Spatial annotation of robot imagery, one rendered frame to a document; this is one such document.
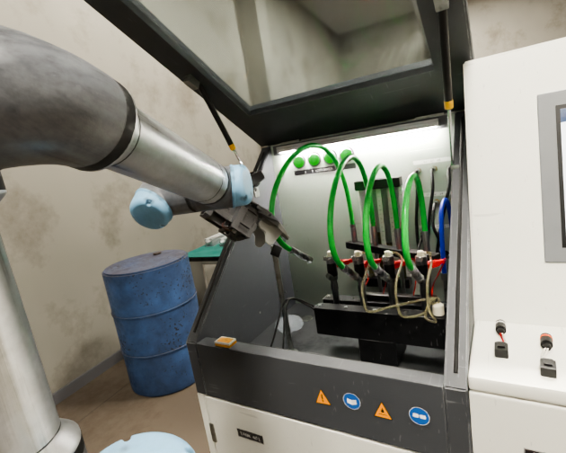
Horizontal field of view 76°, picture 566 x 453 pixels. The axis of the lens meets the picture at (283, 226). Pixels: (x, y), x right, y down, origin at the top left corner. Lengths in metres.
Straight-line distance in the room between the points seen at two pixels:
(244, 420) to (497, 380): 0.63
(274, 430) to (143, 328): 1.64
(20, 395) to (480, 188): 0.87
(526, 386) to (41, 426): 0.68
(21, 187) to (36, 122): 2.62
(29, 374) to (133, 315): 2.09
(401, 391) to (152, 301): 1.90
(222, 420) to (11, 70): 0.99
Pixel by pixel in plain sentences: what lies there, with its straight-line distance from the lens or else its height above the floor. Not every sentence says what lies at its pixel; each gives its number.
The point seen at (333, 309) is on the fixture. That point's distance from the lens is 1.02.
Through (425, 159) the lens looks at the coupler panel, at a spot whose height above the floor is 1.33.
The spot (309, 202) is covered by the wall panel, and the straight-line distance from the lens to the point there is 1.33.
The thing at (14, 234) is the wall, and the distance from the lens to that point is 2.91.
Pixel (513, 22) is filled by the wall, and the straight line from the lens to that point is 10.43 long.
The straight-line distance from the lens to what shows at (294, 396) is 0.94.
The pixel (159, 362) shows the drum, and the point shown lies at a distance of 2.63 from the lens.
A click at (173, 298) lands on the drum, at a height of 0.63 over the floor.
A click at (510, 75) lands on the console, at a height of 1.50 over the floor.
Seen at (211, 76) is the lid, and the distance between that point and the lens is 1.15.
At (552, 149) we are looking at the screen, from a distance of 0.94.
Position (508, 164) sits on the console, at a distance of 0.94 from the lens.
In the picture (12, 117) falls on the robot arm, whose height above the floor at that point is 1.46.
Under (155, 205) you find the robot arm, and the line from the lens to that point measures 0.67.
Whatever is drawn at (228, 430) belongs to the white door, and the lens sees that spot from 1.16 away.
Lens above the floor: 1.40
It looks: 11 degrees down
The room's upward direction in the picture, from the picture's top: 9 degrees counter-clockwise
